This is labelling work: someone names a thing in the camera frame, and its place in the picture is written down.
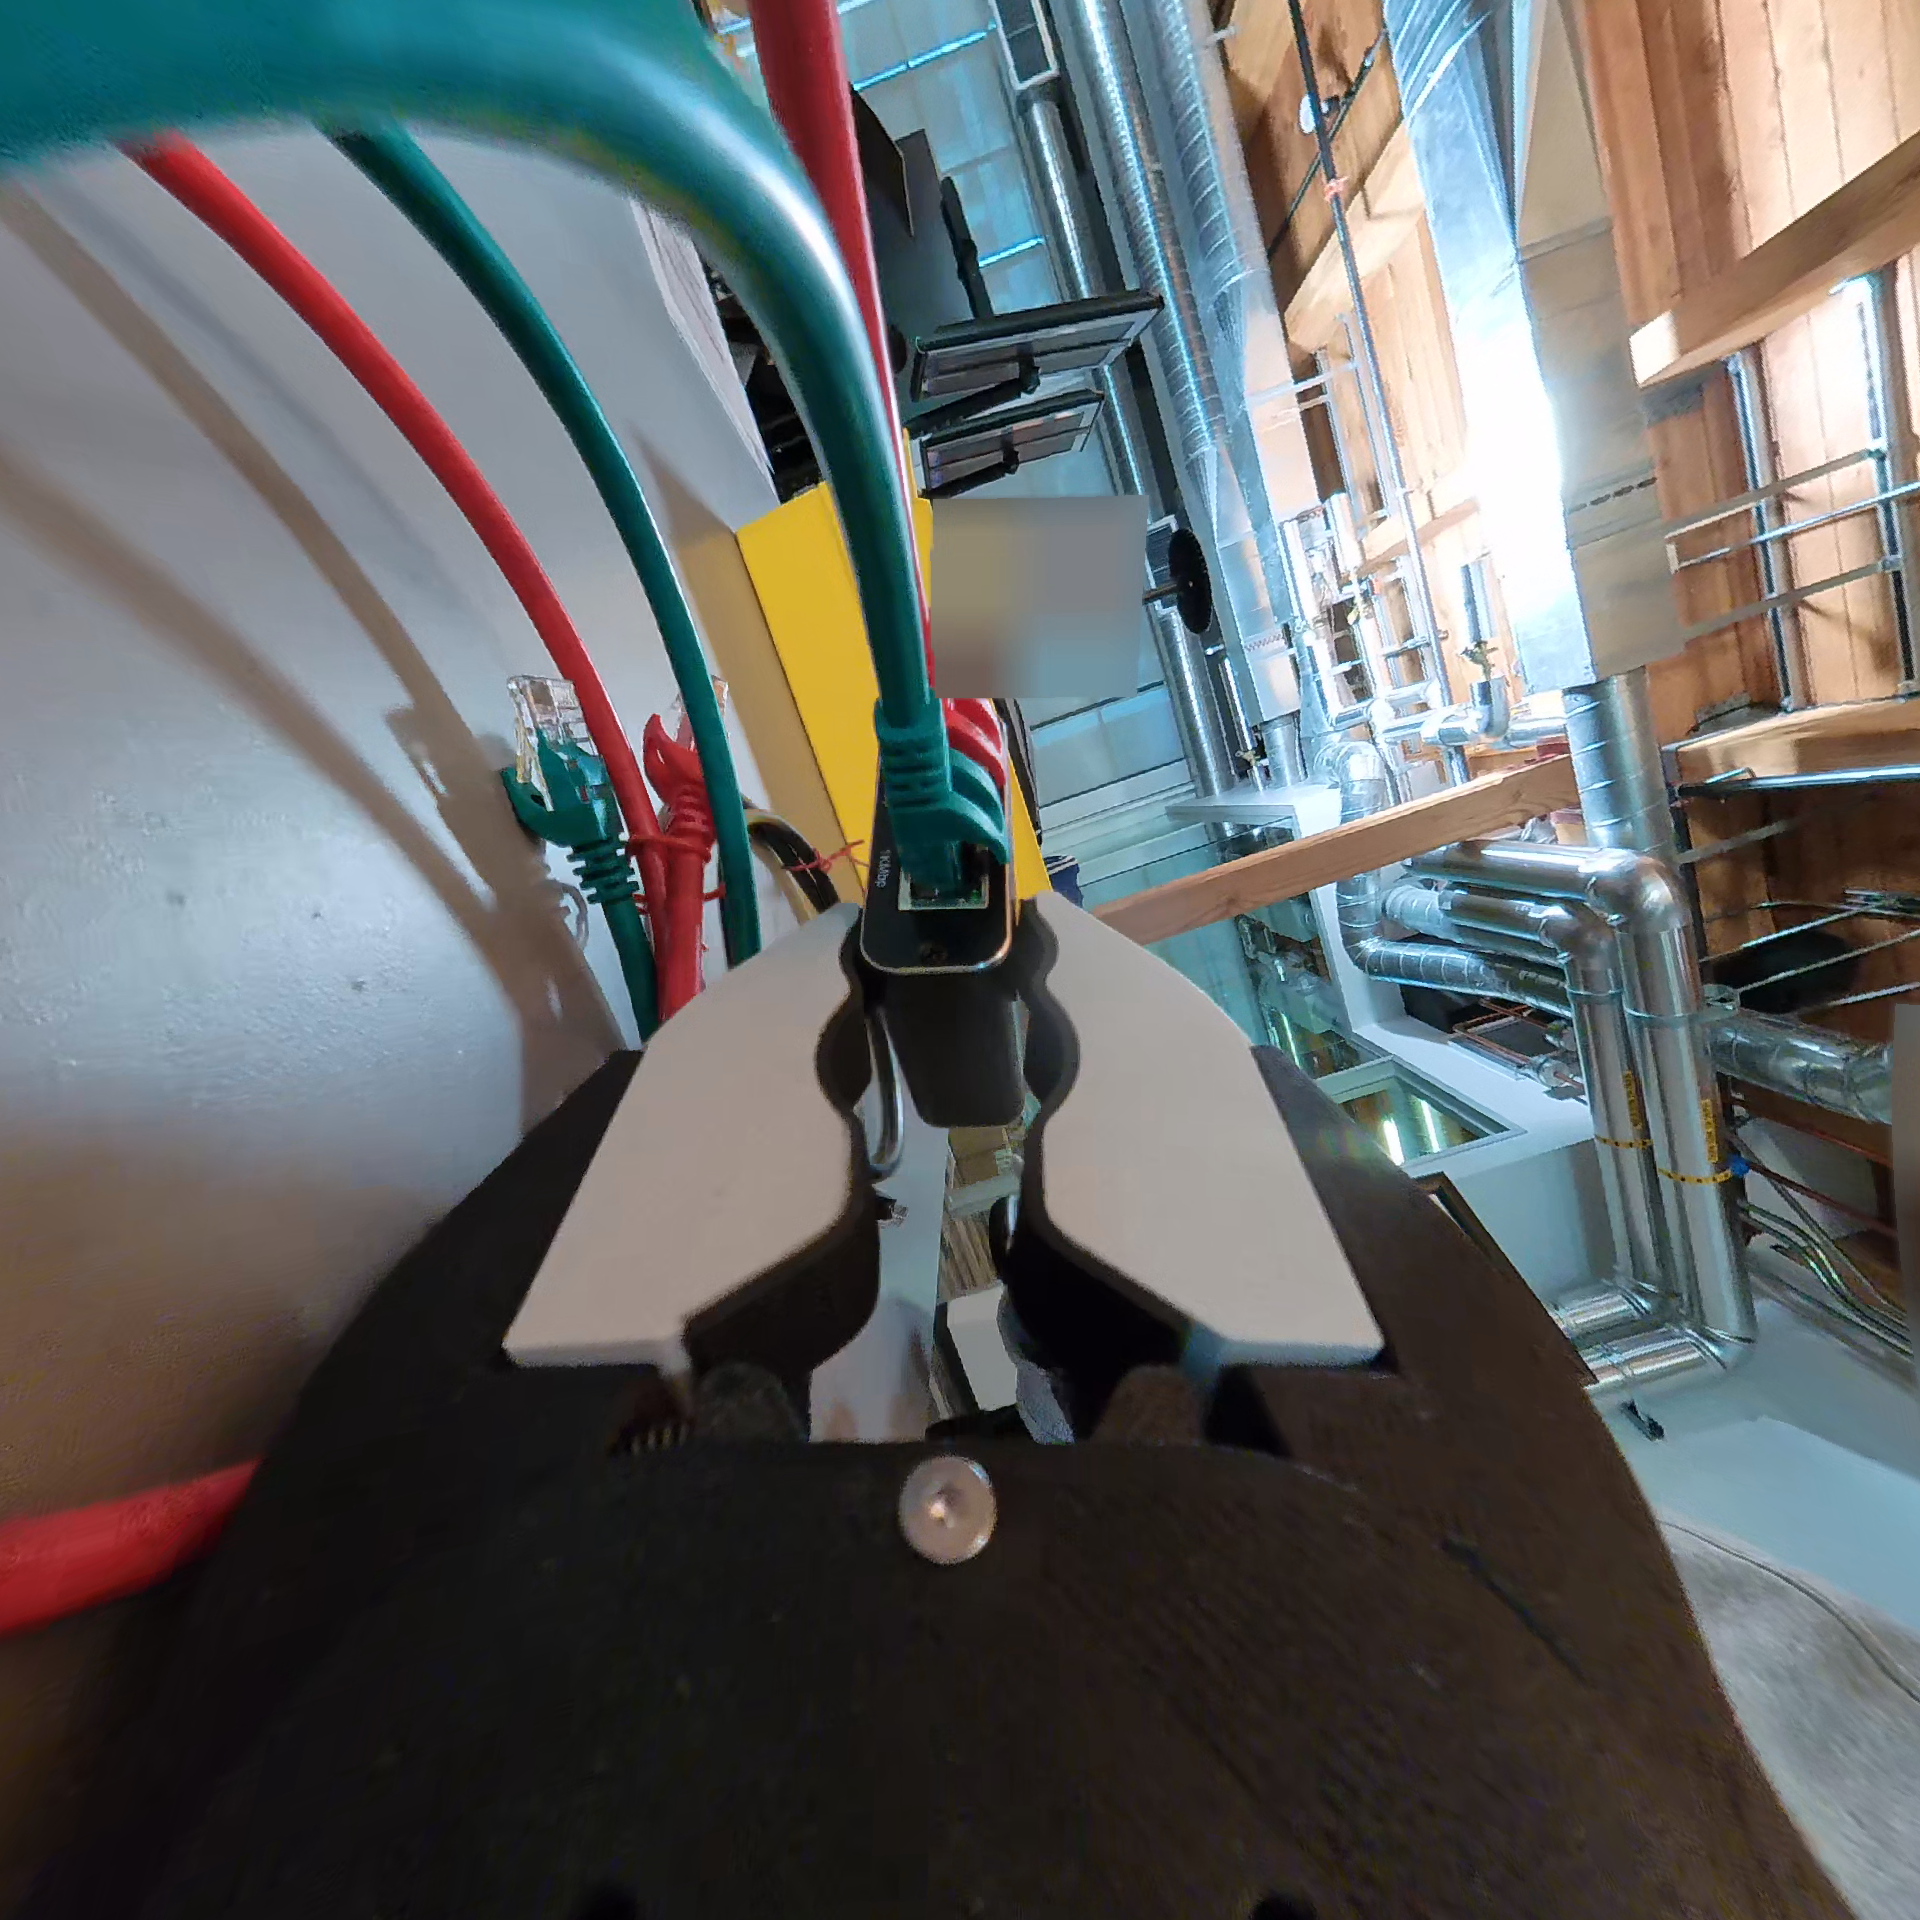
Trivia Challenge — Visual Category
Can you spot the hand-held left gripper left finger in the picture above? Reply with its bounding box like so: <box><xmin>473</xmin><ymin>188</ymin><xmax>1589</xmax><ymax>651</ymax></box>
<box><xmin>503</xmin><ymin>901</ymin><xmax>885</xmax><ymax>1373</ymax></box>

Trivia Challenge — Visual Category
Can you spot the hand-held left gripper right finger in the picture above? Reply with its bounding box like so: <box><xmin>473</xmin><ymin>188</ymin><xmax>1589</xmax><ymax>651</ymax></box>
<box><xmin>1013</xmin><ymin>886</ymin><xmax>1388</xmax><ymax>1370</ymax></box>

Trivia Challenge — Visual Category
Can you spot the black network splitter box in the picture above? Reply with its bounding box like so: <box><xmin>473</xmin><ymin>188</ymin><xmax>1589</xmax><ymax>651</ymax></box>
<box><xmin>857</xmin><ymin>780</ymin><xmax>1037</xmax><ymax>1129</ymax></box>

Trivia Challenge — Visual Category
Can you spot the black cable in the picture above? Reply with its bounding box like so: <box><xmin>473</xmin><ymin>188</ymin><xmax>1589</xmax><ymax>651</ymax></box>
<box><xmin>746</xmin><ymin>809</ymin><xmax>847</xmax><ymax>921</ymax></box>

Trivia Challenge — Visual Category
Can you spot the yellow plastic bin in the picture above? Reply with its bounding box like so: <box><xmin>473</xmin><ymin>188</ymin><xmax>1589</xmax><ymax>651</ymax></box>
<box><xmin>737</xmin><ymin>487</ymin><xmax>1045</xmax><ymax>962</ymax></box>

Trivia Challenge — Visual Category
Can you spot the red network cable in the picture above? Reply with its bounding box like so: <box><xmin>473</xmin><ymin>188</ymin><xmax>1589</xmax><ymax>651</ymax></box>
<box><xmin>0</xmin><ymin>0</ymin><xmax>1011</xmax><ymax>1641</ymax></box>

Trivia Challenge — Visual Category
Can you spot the green network cable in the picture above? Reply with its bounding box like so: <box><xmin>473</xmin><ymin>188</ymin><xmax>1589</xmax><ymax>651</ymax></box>
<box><xmin>0</xmin><ymin>0</ymin><xmax>1011</xmax><ymax>1045</ymax></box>

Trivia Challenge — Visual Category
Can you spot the wooden railing beam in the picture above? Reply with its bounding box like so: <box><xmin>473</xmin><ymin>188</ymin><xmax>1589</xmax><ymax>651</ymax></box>
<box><xmin>1096</xmin><ymin>750</ymin><xmax>1584</xmax><ymax>947</ymax></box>

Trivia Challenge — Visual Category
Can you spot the white cabinet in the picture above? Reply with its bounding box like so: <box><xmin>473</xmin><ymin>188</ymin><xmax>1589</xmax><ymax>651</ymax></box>
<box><xmin>1169</xmin><ymin>786</ymin><xmax>1345</xmax><ymax>838</ymax></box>

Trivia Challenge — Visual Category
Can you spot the cluster of silver pipes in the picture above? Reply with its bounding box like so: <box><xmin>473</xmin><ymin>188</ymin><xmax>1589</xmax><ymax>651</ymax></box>
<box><xmin>1020</xmin><ymin>0</ymin><xmax>1900</xmax><ymax>1397</ymax></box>

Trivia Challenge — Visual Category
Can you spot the black round knob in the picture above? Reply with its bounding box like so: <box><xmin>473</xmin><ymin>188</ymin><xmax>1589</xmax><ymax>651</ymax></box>
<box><xmin>1147</xmin><ymin>517</ymin><xmax>1221</xmax><ymax>634</ymax></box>

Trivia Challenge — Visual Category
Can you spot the thick wooden beam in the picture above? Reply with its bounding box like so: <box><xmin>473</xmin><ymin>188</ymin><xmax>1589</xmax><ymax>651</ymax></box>
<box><xmin>1664</xmin><ymin>697</ymin><xmax>1920</xmax><ymax>789</ymax></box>

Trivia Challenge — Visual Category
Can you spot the metal storage rack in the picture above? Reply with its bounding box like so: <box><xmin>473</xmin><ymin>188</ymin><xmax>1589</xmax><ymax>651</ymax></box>
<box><xmin>861</xmin><ymin>90</ymin><xmax>1163</xmax><ymax>495</ymax></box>

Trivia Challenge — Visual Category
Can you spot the wooden ceiling beam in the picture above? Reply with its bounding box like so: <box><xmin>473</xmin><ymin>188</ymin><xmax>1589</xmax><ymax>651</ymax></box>
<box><xmin>1627</xmin><ymin>164</ymin><xmax>1920</xmax><ymax>389</ymax></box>

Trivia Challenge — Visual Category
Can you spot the rectangular metal duct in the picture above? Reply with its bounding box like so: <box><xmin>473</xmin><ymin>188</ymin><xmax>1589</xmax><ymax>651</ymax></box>
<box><xmin>1380</xmin><ymin>0</ymin><xmax>1690</xmax><ymax>857</ymax></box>

